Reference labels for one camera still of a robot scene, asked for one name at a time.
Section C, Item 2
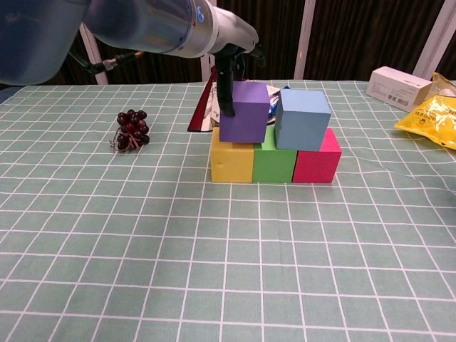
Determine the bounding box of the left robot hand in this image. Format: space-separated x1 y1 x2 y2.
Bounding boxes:
207 3 267 118

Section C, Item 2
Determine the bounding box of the purple foam cube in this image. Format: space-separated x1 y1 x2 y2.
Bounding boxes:
218 81 270 145

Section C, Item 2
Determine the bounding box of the light blue foam cube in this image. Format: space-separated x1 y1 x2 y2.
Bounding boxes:
274 88 331 150

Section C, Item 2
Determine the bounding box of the yellow foam cube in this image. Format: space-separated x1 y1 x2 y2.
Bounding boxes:
209 127 256 184

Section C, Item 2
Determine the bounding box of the green foam cube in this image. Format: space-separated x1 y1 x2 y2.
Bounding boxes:
252 125 299 184

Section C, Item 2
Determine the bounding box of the pink foam cube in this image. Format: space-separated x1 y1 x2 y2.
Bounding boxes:
291 127 343 185

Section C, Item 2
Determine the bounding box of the blue cookie snack packet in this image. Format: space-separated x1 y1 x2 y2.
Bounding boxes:
266 85 291 120

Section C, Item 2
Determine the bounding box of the painted paper folding fan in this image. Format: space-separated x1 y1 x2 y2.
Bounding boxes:
187 63 282 133

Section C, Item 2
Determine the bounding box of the dark red grape bunch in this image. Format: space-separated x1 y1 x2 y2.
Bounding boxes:
108 109 150 154

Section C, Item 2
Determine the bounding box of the white cardboard box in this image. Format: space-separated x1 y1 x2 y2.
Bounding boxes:
366 66 434 111

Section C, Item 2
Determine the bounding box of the yellow snack bag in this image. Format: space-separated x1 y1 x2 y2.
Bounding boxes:
393 71 456 150

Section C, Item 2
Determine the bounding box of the green checked tablecloth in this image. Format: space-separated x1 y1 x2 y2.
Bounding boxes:
0 80 456 342

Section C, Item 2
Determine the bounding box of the white metal frame post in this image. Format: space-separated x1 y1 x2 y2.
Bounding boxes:
197 53 219 83
414 0 452 80
294 0 318 80
80 24 108 86

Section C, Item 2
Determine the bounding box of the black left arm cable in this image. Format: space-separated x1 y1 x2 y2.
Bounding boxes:
69 49 145 76

